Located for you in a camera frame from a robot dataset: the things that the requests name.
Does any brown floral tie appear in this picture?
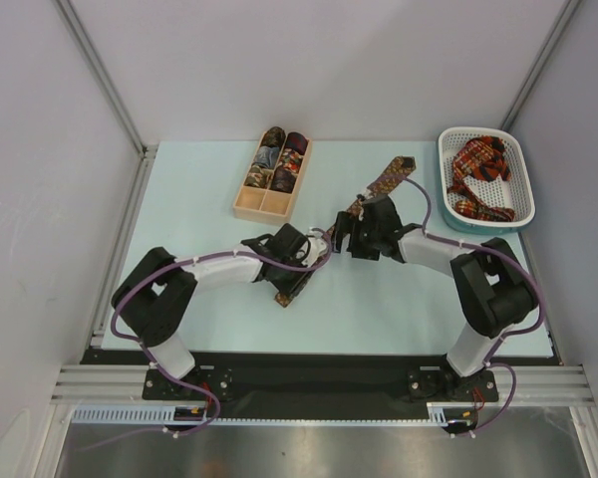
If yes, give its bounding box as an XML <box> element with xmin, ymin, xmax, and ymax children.
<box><xmin>274</xmin><ymin>155</ymin><xmax>417</xmax><ymax>308</ymax></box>

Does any red plaid tie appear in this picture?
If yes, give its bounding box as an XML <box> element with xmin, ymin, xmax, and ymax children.
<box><xmin>448</xmin><ymin>135</ymin><xmax>515</xmax><ymax>222</ymax></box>

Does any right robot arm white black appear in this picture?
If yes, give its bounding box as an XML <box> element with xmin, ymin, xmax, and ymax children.
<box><xmin>332</xmin><ymin>194</ymin><xmax>540</xmax><ymax>399</ymax></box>

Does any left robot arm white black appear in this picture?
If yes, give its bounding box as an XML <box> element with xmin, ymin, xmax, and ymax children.
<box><xmin>110</xmin><ymin>223</ymin><xmax>332</xmax><ymax>398</ymax></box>

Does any wooden compartment box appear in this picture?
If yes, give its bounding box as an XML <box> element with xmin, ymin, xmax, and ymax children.
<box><xmin>232</xmin><ymin>131</ymin><xmax>313</xmax><ymax>225</ymax></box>

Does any rolled dark purple tie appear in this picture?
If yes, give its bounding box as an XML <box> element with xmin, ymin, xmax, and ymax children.
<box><xmin>270</xmin><ymin>167</ymin><xmax>298</xmax><ymax>194</ymax></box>

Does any rolled green camouflage tie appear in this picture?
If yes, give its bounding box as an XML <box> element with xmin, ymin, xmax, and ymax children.
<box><xmin>243</xmin><ymin>164</ymin><xmax>273</xmax><ymax>189</ymax></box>

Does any rolled colourful patterned tie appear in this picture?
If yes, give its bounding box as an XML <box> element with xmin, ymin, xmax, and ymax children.
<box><xmin>277</xmin><ymin>147</ymin><xmax>304</xmax><ymax>174</ymax></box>

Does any rolled blue grey tie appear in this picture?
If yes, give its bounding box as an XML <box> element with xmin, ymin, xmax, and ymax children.
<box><xmin>253</xmin><ymin>145</ymin><xmax>280</xmax><ymax>169</ymax></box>

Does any rolled dark red tie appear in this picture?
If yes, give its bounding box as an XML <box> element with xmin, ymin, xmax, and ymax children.
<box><xmin>284</xmin><ymin>131</ymin><xmax>309</xmax><ymax>154</ymax></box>

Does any rolled camouflage tie top left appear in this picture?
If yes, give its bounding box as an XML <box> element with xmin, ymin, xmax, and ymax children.
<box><xmin>260</xmin><ymin>126</ymin><xmax>286</xmax><ymax>148</ymax></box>

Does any red navy striped tie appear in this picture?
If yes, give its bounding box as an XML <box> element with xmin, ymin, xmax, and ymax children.
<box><xmin>476</xmin><ymin>150</ymin><xmax>512</xmax><ymax>182</ymax></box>

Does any white teal plastic basket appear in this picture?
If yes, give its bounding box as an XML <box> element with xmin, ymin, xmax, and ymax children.
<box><xmin>438</xmin><ymin>126</ymin><xmax>535</xmax><ymax>235</ymax></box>

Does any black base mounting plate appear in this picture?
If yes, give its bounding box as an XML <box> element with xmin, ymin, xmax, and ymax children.
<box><xmin>79</xmin><ymin>348</ymin><xmax>564</xmax><ymax>422</ymax></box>

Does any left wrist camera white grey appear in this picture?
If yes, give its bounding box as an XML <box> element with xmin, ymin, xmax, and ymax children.
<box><xmin>297</xmin><ymin>227</ymin><xmax>332</xmax><ymax>268</ymax></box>

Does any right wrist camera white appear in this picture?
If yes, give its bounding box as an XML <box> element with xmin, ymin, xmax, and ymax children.
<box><xmin>352</xmin><ymin>187</ymin><xmax>376</xmax><ymax>220</ymax></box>

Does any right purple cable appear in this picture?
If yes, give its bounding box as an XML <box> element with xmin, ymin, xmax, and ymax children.
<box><xmin>401</xmin><ymin>177</ymin><xmax>547</xmax><ymax>439</ymax></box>

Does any left aluminium side rail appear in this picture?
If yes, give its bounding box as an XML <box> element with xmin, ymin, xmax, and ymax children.
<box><xmin>85</xmin><ymin>144</ymin><xmax>158</xmax><ymax>350</ymax></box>

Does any white slotted cable duct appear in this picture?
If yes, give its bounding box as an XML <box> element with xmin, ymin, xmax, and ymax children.
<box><xmin>71</xmin><ymin>404</ymin><xmax>474</xmax><ymax>427</ymax></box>

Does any right aluminium corner post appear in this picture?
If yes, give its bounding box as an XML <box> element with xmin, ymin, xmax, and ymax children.
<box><xmin>498</xmin><ymin>0</ymin><xmax>585</xmax><ymax>132</ymax></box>

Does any aluminium corner post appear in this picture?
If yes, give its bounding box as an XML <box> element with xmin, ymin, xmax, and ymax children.
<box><xmin>53</xmin><ymin>0</ymin><xmax>147</xmax><ymax>157</ymax></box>
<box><xmin>498</xmin><ymin>0</ymin><xmax>585</xmax><ymax>132</ymax></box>

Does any aluminium front rail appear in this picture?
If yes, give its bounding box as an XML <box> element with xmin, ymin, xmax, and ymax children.
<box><xmin>52</xmin><ymin>364</ymin><xmax>596</xmax><ymax>407</ymax></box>

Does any left aluminium corner post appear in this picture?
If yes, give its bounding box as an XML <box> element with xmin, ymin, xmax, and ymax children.
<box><xmin>53</xmin><ymin>0</ymin><xmax>147</xmax><ymax>157</ymax></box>

